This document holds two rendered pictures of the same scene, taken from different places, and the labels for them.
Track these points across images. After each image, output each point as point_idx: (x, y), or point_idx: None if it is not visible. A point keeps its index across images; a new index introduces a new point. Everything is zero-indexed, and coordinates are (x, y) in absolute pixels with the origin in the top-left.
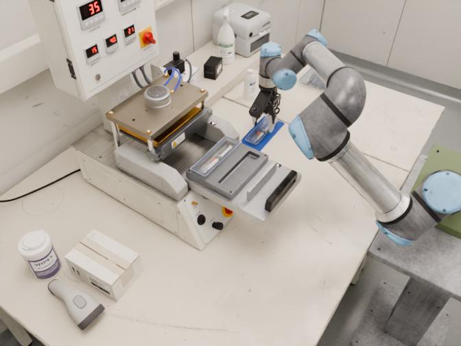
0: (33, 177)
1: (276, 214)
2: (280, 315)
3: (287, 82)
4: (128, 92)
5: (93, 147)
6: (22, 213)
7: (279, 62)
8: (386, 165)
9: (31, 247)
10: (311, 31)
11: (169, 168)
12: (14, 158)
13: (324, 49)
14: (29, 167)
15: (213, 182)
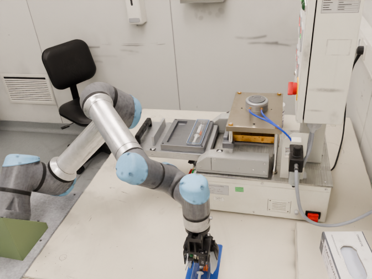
0: (358, 158)
1: (155, 193)
2: None
3: None
4: (301, 123)
5: None
6: (328, 141)
7: (174, 169)
8: (47, 277)
9: None
10: (137, 155)
11: (224, 117)
12: (371, 141)
13: (117, 131)
14: (370, 159)
15: (190, 120)
